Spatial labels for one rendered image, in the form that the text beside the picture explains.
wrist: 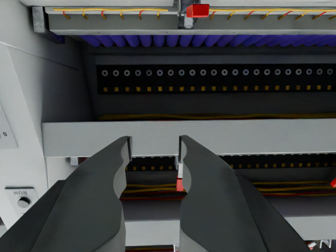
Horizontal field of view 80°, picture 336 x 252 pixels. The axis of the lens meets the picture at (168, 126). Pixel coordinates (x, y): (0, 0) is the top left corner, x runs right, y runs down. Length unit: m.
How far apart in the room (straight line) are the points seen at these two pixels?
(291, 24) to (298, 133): 0.14
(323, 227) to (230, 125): 0.28
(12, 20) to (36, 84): 0.07
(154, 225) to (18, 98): 0.27
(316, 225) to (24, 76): 0.49
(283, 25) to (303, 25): 0.02
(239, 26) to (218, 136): 0.14
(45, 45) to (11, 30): 0.06
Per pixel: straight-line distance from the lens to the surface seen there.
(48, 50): 0.33
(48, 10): 0.29
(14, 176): 0.35
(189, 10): 0.18
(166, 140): 0.26
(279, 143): 0.31
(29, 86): 0.29
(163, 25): 0.26
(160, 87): 0.39
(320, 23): 0.33
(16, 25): 0.28
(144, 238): 0.40
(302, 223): 0.46
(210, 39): 0.33
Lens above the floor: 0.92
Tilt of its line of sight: 27 degrees up
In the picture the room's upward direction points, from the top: 180 degrees counter-clockwise
